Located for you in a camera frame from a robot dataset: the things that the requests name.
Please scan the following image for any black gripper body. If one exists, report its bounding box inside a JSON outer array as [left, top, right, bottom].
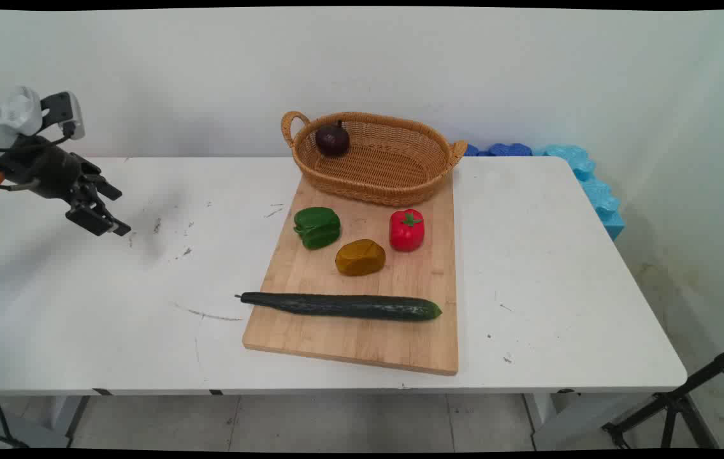
[[0, 135, 104, 205]]

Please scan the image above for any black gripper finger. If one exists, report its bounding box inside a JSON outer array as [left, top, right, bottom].
[[66, 191, 133, 237], [85, 171, 124, 201]]

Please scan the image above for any yellow toy bell pepper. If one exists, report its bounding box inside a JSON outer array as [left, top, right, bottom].
[[335, 239, 387, 277]]

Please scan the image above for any grey table leg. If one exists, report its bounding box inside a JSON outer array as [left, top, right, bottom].
[[523, 390, 656, 452], [0, 395, 90, 449]]

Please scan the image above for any green toy bell pepper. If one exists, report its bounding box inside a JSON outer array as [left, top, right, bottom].
[[293, 207, 342, 250]]

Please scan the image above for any dark red toy onion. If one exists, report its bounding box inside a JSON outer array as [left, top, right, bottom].
[[315, 120, 351, 158]]

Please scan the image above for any dark green cucumber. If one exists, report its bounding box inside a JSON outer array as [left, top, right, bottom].
[[235, 291, 443, 322]]

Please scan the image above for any woven wicker basket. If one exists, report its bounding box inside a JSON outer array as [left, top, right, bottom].
[[281, 111, 468, 208]]

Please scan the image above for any wooden cutting board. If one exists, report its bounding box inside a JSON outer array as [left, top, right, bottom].
[[242, 173, 460, 376]]

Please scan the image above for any red toy bell pepper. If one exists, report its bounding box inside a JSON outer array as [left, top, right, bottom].
[[389, 208, 426, 252]]

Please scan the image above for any dark blue foam mat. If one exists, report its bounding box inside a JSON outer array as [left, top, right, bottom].
[[463, 142, 533, 158]]

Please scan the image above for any light blue foam mat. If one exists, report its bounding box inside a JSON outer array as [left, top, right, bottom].
[[533, 144, 626, 241]]

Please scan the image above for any black tripod stand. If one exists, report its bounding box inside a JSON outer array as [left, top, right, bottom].
[[602, 338, 724, 450]]

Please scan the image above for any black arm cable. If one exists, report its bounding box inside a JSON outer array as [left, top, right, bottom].
[[0, 122, 77, 192]]

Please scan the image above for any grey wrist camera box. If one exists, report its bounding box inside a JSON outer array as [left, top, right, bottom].
[[40, 91, 86, 141]]

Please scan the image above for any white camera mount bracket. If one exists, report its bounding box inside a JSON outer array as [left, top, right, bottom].
[[0, 86, 43, 136]]

